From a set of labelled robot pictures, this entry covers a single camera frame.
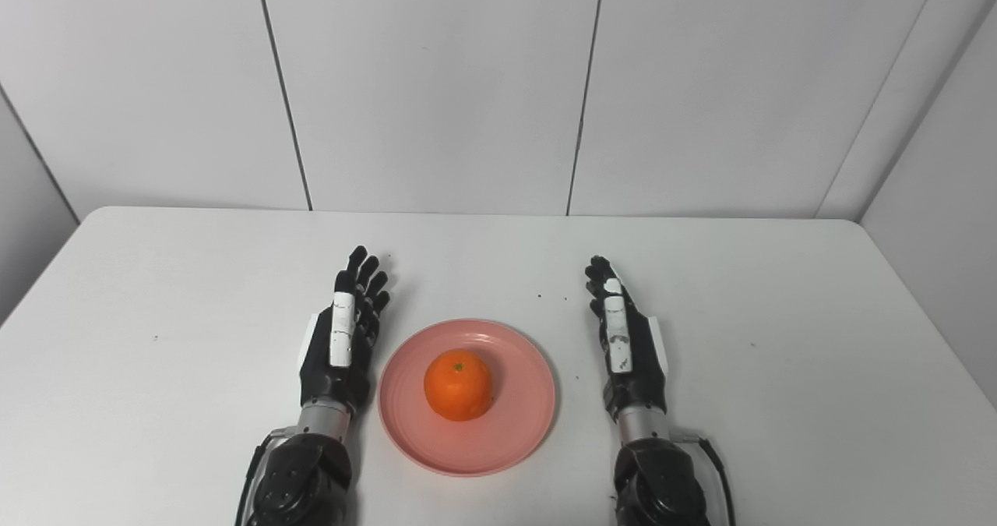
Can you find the orange fruit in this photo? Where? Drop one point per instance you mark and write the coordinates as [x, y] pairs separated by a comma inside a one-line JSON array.
[[459, 386]]

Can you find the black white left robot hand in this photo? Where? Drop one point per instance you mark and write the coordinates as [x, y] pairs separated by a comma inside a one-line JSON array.
[[331, 382]]

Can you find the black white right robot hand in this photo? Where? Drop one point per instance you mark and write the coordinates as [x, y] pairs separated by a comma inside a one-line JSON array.
[[642, 382]]

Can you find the pink round plate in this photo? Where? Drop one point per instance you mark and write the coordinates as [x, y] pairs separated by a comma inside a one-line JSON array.
[[514, 432]]

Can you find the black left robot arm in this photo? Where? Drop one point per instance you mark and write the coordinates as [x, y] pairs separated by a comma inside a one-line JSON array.
[[304, 479]]

